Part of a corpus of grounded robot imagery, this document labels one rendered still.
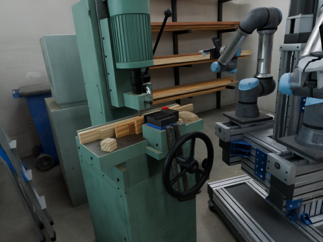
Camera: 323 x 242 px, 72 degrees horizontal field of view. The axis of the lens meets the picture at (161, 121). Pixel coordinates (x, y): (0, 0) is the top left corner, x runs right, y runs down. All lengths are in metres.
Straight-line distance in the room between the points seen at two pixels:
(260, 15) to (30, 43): 2.61
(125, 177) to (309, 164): 0.79
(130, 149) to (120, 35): 0.48
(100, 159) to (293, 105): 1.00
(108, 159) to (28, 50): 2.53
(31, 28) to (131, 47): 2.39
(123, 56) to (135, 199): 0.63
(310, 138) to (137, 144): 0.75
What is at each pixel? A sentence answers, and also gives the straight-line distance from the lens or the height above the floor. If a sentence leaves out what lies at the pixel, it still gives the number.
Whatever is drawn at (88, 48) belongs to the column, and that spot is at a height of 1.30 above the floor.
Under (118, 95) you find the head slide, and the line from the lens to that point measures 1.14.
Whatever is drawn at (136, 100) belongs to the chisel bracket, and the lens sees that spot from 1.06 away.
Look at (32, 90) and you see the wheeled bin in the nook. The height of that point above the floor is 0.94.
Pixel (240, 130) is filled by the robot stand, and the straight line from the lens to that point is 1.50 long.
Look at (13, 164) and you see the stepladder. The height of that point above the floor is 0.65.
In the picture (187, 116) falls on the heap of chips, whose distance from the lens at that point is 1.17.
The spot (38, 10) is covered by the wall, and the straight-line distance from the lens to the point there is 3.31.
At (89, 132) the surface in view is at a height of 0.94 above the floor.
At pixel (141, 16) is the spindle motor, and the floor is 1.41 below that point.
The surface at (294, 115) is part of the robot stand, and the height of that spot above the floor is 0.89.
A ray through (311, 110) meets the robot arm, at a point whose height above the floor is 0.98.
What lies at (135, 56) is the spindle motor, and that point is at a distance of 1.00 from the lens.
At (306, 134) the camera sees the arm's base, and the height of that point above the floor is 0.88.
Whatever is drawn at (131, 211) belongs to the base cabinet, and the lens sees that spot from 1.08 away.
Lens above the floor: 1.28
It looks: 18 degrees down
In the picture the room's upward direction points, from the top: 4 degrees counter-clockwise
